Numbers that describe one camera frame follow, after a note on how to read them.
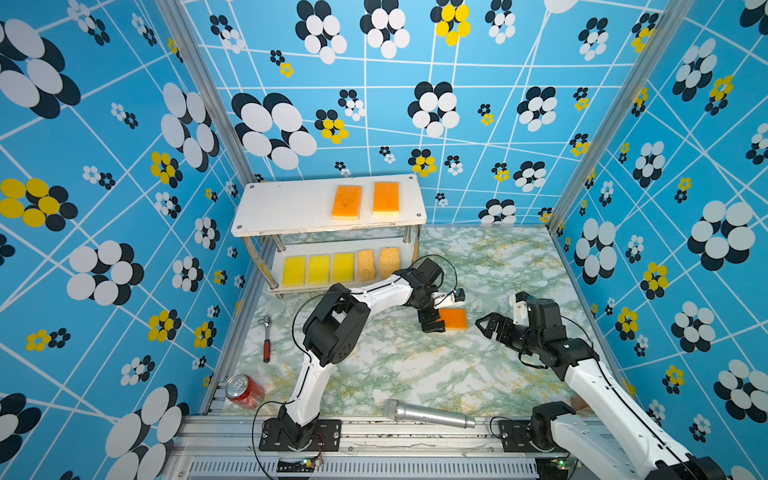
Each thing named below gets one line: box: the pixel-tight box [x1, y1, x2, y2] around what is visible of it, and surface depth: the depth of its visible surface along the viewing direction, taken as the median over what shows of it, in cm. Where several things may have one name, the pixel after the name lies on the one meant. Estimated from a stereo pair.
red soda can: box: [225, 374, 265, 410], surface depth 74 cm
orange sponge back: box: [372, 182, 400, 217], surface depth 79 cm
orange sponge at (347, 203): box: [331, 185, 363, 220], surface depth 78 cm
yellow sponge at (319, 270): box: [308, 255, 330, 285], surface depth 101 cm
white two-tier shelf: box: [231, 174, 427, 297], surface depth 82 cm
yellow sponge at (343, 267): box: [333, 253, 354, 282], surface depth 101 cm
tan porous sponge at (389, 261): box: [380, 247, 401, 279], surface depth 101 cm
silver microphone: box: [383, 399, 477, 429], surface depth 76 cm
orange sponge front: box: [436, 309, 469, 329], surface depth 93 cm
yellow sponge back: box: [282, 256, 306, 287], surface depth 100 cm
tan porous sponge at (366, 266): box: [358, 250, 376, 282], surface depth 99 cm
